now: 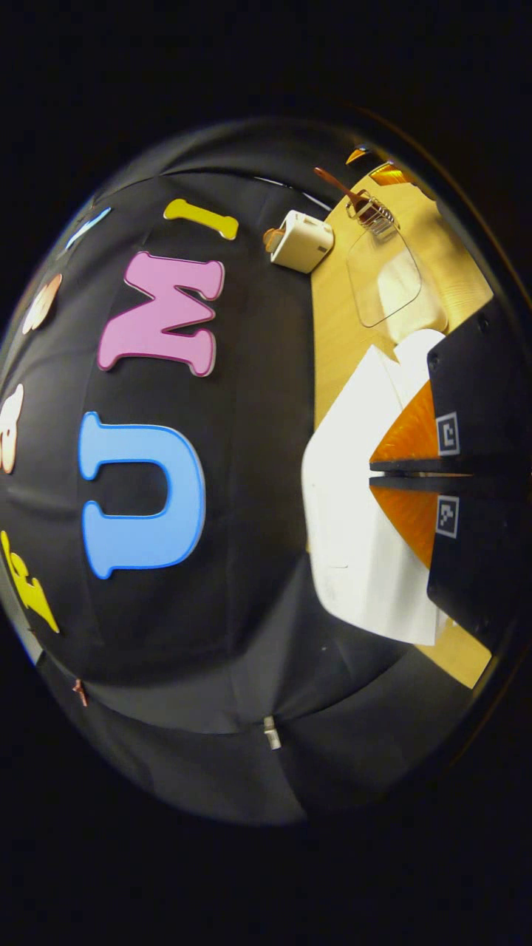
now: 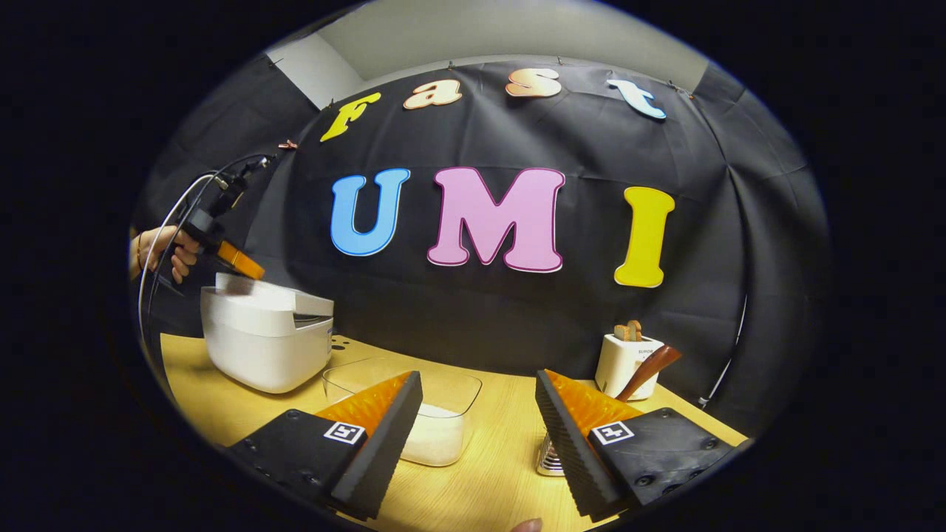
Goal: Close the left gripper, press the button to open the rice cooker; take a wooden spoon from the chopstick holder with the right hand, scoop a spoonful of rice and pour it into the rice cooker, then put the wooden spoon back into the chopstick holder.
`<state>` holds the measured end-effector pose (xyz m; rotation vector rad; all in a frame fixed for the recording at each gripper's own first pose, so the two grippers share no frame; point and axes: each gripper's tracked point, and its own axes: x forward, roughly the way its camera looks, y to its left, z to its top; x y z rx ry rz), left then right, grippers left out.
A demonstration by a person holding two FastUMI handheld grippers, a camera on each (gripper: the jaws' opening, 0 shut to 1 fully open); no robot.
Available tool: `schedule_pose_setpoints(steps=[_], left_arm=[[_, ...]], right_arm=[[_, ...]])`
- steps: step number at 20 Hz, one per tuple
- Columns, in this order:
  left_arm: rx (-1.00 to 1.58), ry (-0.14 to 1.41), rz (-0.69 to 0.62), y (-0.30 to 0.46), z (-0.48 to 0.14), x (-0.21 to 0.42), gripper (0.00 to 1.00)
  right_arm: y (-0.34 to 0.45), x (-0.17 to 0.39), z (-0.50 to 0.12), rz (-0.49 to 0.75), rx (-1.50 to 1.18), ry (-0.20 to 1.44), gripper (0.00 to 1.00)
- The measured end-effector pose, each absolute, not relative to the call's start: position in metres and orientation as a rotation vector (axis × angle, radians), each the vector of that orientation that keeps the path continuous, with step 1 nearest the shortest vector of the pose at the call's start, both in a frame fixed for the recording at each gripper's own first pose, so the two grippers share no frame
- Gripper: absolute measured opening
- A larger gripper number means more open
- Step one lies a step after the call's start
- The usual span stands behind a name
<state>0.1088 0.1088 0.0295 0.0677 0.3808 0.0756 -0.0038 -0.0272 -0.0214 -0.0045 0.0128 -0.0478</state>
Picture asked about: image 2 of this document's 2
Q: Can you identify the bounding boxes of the black backdrop cloth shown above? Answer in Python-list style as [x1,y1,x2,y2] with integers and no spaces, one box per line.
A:
[129,55,832,437]

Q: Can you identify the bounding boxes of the clear plastic container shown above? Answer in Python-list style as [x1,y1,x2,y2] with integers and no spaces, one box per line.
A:
[322,358,483,468]

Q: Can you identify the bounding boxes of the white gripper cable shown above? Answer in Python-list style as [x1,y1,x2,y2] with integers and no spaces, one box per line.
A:
[137,171,226,355]

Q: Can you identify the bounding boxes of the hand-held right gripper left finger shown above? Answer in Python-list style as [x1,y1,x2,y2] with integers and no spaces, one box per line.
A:
[228,371,423,522]

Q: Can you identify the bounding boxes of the brown wooden spoon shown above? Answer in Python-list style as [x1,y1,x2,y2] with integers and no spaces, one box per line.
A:
[616,344,682,403]

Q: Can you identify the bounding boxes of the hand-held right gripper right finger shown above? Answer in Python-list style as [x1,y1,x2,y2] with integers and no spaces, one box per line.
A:
[535,369,749,522]

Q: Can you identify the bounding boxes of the metal wire chopstick holder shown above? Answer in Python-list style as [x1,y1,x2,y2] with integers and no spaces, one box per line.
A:
[537,432,567,477]

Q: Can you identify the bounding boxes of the white toaster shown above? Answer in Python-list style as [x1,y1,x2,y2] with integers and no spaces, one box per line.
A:
[595,332,664,401]

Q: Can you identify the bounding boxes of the white rice cooker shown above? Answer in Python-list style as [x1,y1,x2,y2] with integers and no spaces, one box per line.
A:
[200,273,335,394]

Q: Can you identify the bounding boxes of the white wall cable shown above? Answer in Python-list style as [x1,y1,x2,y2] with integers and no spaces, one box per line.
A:
[698,294,749,409]

